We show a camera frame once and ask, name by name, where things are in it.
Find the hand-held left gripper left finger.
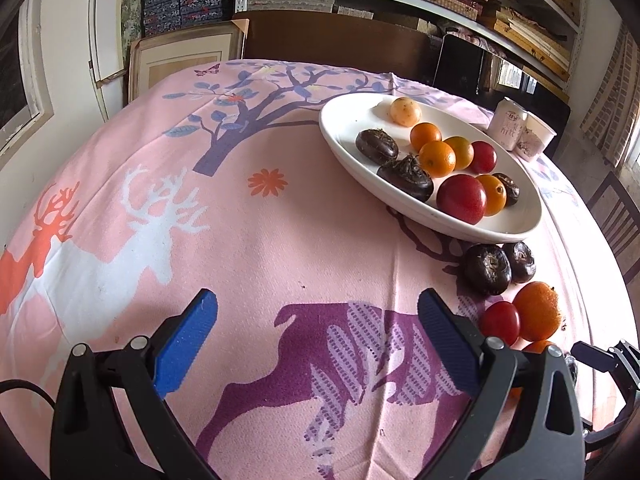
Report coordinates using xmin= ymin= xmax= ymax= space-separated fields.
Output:
xmin=50 ymin=289 xmax=221 ymax=480

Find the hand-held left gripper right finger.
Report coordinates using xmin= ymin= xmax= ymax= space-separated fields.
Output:
xmin=417 ymin=288 xmax=586 ymax=480

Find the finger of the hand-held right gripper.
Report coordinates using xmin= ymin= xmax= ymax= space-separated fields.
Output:
xmin=571 ymin=341 xmax=623 ymax=373

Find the large oval orange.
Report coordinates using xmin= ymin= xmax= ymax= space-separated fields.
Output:
xmin=512 ymin=281 xmax=561 ymax=342

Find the small dark water chestnut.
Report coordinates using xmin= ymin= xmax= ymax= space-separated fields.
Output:
xmin=502 ymin=241 xmax=537 ymax=284

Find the large red plum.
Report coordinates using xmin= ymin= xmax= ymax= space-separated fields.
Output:
xmin=436 ymin=174 xmax=487 ymax=226

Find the large dark water chestnut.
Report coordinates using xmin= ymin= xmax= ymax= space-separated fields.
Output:
xmin=376 ymin=154 xmax=435 ymax=203

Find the small red plum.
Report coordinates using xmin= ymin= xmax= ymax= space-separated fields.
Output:
xmin=470 ymin=141 xmax=498 ymax=175

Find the yellow-green tinted orange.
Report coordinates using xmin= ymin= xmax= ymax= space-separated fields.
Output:
xmin=444 ymin=136 xmax=475 ymax=171

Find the white oval plate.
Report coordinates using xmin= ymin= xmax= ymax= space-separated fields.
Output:
xmin=318 ymin=92 xmax=543 ymax=245

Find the pale yellow orange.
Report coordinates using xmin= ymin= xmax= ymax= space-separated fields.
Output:
xmin=390 ymin=97 xmax=422 ymax=127

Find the pink deer print tablecloth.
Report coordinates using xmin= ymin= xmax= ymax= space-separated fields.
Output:
xmin=0 ymin=59 xmax=626 ymax=480

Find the dark wooden chair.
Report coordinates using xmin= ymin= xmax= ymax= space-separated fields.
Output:
xmin=585 ymin=170 xmax=640 ymax=281

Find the white floral paper cup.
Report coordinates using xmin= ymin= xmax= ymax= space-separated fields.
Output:
xmin=517 ymin=112 xmax=557 ymax=161

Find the white printed can cup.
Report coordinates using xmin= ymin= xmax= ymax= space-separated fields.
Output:
xmin=487 ymin=97 xmax=528 ymax=151

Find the checked curtain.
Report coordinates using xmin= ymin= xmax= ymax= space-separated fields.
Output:
xmin=580 ymin=25 xmax=640 ymax=171

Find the black cabinet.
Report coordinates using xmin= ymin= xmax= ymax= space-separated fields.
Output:
xmin=432 ymin=34 xmax=571 ymax=146

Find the white framed window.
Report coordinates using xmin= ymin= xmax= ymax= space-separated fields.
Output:
xmin=0 ymin=0 xmax=53 ymax=161

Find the white leaning board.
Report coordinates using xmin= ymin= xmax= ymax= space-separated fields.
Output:
xmin=90 ymin=0 xmax=132 ymax=121

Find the dark brown wooden board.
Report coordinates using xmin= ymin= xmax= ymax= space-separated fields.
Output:
xmin=242 ymin=10 xmax=443 ymax=86

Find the black cable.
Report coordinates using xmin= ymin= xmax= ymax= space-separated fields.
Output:
xmin=0 ymin=379 xmax=57 ymax=411

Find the beige picture frame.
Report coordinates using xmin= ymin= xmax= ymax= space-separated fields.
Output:
xmin=129 ymin=19 xmax=250 ymax=106

